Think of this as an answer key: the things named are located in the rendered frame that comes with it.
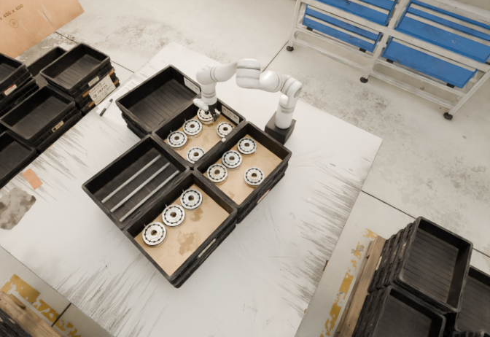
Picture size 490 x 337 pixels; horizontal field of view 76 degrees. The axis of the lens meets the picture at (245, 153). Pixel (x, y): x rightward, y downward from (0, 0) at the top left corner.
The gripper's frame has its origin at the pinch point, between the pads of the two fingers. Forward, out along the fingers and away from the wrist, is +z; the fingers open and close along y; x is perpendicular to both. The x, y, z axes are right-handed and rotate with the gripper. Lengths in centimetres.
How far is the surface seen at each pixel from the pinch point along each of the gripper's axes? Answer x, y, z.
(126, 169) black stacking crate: 50, 11, 4
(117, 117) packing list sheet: 28, 52, 17
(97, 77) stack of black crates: 9, 108, 35
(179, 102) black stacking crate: 2.1, 23.5, 4.4
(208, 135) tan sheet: 7.8, -4.9, 4.4
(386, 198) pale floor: -79, -106, 88
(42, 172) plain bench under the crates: 78, 51, 17
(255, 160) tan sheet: 3.2, -34.2, 4.6
